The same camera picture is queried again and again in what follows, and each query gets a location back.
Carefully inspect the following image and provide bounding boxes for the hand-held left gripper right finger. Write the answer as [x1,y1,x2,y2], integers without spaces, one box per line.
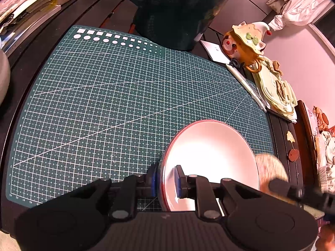
[175,165,270,221]

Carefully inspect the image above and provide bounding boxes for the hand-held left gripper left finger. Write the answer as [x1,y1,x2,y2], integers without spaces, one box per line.
[65,163,161,221]

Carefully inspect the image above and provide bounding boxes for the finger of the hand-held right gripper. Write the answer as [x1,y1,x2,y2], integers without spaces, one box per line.
[269,178,327,212]

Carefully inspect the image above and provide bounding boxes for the white oval sponge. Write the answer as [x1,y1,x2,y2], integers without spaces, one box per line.
[255,154,290,202]

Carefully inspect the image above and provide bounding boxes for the white ceramic bowl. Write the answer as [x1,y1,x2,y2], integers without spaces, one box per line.
[158,119,260,212]

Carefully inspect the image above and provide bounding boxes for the brown wooden cabinet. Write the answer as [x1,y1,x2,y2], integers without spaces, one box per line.
[294,100,321,189]

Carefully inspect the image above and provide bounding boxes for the white crumpled cloth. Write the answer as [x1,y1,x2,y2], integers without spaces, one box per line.
[315,131,335,192]

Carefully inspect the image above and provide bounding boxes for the orange plush toy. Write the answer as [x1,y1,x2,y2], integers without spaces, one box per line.
[313,106,330,132]

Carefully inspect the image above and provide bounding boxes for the clear pen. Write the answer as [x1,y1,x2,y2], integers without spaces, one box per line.
[246,82,271,109]

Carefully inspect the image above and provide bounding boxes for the tan folded fabric scrap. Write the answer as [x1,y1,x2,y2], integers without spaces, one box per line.
[276,80,287,97]

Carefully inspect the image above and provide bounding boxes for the green cutting mat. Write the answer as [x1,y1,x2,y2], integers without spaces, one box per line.
[6,25,274,212]

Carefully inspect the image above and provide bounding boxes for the stack of pale green lids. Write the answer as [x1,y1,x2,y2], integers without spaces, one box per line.
[253,56,297,113]

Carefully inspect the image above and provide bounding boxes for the small pale green container lid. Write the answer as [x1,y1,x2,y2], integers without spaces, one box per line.
[263,64,291,102]

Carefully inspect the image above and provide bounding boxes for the white pen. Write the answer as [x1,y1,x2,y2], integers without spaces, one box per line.
[226,64,267,113]

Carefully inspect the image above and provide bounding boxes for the beige crumpled fabric scrap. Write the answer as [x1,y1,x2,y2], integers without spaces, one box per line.
[269,60,283,75]

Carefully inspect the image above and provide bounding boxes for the black binder clip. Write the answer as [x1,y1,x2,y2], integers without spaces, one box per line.
[229,59,248,70]

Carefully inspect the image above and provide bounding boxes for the white paper card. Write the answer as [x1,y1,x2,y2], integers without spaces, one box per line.
[200,40,231,64]

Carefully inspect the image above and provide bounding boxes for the orange bear ceramic mug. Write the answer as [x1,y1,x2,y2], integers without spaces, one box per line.
[222,30,263,74]

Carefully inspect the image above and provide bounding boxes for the dark green kettle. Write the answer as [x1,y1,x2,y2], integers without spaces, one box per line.
[119,0,245,51]

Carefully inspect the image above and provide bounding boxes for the grey refrigerator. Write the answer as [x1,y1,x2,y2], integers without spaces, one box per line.
[208,0,278,34]

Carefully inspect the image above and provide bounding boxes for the white hanging clothes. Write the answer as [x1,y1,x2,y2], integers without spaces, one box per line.
[269,0,330,30]

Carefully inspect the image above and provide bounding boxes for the stack of books and papers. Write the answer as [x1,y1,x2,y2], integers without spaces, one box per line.
[0,0,62,56]

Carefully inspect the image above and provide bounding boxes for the clear plastic pouch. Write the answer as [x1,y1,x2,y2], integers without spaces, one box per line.
[0,0,20,13]

